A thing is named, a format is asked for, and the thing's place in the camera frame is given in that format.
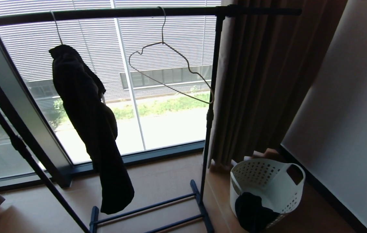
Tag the white laundry basket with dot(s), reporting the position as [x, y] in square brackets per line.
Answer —
[277, 191]

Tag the black shorts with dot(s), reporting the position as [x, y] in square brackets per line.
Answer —
[89, 129]

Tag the black clothes rack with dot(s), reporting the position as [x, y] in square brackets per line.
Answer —
[105, 13]

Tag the pink clothes hanger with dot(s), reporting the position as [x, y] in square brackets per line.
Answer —
[163, 41]
[57, 30]

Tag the black garment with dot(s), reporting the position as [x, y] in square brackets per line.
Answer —
[254, 213]

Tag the window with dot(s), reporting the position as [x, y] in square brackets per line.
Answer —
[157, 38]

